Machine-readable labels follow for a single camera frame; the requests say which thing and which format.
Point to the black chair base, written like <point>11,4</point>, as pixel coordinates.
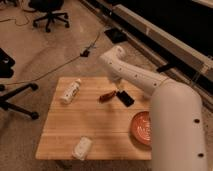
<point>10,100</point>

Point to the black object at left edge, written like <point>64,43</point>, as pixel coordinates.
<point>6,64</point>

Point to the white wall rail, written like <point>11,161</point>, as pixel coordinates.
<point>182,28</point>

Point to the wooden table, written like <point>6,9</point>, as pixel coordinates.
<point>106,124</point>

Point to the black smartphone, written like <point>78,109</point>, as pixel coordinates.
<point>125,98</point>

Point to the white plastic bottle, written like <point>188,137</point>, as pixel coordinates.
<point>70,92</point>

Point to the black office chair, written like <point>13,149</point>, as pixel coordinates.
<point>49,8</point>

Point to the black floor plate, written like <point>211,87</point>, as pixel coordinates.
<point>115,35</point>

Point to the red pepper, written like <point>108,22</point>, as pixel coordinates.
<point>107,96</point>

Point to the orange ceramic bowl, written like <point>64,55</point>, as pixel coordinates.
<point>140,127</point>

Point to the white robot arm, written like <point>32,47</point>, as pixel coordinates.
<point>177,133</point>

